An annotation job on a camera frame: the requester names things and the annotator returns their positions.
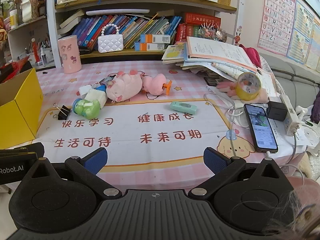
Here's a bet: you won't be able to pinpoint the red thick books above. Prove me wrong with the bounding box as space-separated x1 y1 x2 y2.
176 23 200 42

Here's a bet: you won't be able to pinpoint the red dictionary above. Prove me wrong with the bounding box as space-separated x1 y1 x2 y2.
184 12 222 25

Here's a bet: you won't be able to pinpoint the white quilted pearl-handle purse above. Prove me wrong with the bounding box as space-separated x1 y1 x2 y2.
97 24 124 53

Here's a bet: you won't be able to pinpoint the glittery hair ornament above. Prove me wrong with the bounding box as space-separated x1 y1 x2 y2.
197 22 228 42

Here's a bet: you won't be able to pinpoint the yellow cardboard box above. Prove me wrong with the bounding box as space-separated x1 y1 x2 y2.
0 68 43 150

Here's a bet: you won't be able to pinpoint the alphabet wall poster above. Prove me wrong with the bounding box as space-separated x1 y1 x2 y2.
257 0 297 57

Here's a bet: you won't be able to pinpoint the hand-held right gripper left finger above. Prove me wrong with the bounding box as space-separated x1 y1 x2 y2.
24 148 123 198

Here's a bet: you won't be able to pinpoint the pink pig plush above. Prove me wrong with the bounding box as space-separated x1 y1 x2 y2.
105 70 143 103

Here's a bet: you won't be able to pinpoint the black charger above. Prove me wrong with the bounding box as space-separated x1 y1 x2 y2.
266 102 288 120

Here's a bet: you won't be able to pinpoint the grey sofa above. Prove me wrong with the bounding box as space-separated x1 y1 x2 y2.
271 60 320 113

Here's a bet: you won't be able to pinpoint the pink cartoon cylinder cup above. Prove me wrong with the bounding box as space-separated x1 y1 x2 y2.
58 35 82 74

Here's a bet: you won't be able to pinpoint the open pink-edged workbook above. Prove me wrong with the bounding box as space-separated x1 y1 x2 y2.
186 36 258 72

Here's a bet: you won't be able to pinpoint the blue and yellow wall poster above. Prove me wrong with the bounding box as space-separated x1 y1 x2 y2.
286 0 320 70

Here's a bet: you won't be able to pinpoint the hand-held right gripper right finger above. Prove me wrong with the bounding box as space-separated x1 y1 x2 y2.
188 147 294 198

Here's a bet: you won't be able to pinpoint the smartphone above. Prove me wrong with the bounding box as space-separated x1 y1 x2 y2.
244 104 279 153

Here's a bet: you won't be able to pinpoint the wooden bookshelf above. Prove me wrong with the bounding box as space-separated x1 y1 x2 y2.
46 0 242 67

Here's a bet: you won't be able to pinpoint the white flat tablet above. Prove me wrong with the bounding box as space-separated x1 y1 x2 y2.
86 9 150 16

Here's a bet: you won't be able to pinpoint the black binder clip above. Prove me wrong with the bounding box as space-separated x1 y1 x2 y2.
53 104 72 120

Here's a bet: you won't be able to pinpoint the yellow print booklet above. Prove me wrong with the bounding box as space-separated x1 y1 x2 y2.
162 44 187 64

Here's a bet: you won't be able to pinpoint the small blue toy car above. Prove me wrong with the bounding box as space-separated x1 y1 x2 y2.
99 76 114 87

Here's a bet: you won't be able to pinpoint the white power strip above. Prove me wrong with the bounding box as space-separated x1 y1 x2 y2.
280 94 300 136

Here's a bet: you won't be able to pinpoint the green frog figure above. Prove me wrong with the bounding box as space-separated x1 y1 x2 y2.
72 99 101 120

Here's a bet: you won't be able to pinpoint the cream carved ornament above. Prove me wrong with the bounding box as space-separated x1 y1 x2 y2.
21 0 39 22

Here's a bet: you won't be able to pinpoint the white block eraser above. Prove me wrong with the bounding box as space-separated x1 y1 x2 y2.
85 89 107 108

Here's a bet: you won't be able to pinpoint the person's hair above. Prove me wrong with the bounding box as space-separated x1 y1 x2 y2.
262 190 320 240

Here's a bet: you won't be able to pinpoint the white cable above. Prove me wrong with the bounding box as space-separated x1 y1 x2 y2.
204 92 247 128

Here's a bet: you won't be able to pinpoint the pink duck plush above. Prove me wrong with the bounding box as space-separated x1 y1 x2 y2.
142 74 173 96

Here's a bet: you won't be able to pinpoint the orange and blue carton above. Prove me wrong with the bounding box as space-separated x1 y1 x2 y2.
140 34 171 44
134 42 167 52

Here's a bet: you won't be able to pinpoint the pink checked printed desk mat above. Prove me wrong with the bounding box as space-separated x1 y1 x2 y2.
35 61 300 190

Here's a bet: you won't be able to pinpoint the pink fluffy item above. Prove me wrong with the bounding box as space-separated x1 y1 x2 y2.
216 81 269 103

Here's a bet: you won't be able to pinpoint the yellow tape roll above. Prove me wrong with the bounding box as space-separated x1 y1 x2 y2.
235 72 262 100

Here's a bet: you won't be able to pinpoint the row of colourful children's books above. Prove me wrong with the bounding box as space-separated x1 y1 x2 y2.
57 10 185 49

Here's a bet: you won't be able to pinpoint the mint green correction tape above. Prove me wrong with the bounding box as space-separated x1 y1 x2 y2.
170 101 198 114

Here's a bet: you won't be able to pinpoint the stack of workbooks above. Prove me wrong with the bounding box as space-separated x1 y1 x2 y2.
162 36 263 80

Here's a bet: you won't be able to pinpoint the pen holder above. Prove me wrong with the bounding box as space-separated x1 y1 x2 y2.
25 39 54 64

